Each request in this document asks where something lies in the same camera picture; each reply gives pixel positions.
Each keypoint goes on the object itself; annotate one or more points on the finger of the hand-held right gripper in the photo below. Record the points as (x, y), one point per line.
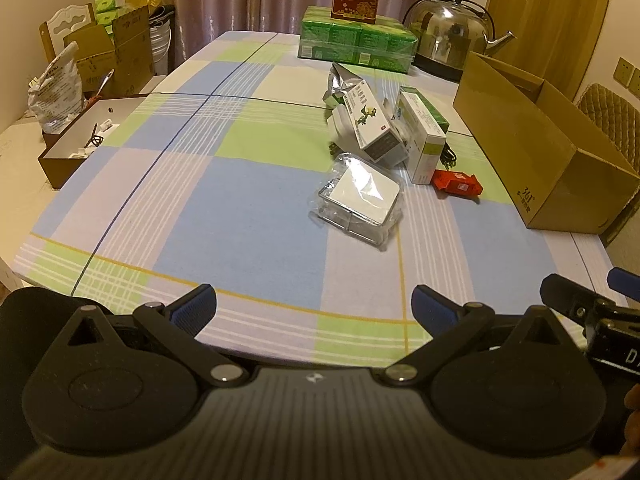
(626, 282)
(570, 297)

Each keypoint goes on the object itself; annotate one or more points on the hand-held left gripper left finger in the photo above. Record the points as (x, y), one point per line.
(192, 310)

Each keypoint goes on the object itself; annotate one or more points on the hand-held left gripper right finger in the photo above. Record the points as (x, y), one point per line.
(430, 310)

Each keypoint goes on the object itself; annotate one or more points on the clear plastic package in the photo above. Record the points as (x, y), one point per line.
(350, 230)

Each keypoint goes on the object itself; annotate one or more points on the red packet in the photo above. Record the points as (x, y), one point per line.
(457, 182)

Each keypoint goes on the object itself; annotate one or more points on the white square night light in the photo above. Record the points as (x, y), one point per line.
(362, 195)

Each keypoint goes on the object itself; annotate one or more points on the brown cardboard box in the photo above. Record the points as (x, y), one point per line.
(525, 140)

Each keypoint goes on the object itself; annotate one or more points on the green white medicine box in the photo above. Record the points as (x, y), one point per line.
(422, 130)

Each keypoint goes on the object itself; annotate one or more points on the white plant print medicine box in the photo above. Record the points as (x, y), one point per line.
(370, 120)

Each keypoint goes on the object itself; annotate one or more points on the silver foil tea bag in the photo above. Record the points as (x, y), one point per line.
(342, 82)

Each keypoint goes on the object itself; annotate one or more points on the person's right hand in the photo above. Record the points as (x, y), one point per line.
(634, 420)

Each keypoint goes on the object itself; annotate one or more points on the quilted chair back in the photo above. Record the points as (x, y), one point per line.
(612, 115)

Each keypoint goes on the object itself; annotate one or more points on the brown tray box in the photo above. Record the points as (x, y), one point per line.
(90, 135)

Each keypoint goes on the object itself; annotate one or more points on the crumpled clear plastic bag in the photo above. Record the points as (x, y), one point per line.
(55, 95)

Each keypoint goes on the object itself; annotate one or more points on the stack of white buckets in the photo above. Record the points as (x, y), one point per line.
(161, 42)

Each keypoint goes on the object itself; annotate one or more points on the open cardboard carton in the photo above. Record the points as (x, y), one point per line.
(120, 50)

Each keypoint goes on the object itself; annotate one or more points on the stainless steel kettle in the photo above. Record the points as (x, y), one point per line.
(445, 35)

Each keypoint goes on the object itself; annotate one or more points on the green tissue pack bundle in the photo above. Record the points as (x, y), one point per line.
(357, 40)

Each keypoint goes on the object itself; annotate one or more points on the wooden door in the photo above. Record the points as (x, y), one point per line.
(545, 0)

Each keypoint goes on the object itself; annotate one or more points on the yellow plastic bag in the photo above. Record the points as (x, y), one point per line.
(142, 0)

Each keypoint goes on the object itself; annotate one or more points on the green tissue packs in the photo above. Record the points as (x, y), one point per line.
(107, 7)

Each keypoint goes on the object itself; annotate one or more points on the white carved chair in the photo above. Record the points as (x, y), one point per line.
(62, 22)

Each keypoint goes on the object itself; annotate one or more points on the wall socket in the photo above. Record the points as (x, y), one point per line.
(636, 79)
(622, 71)

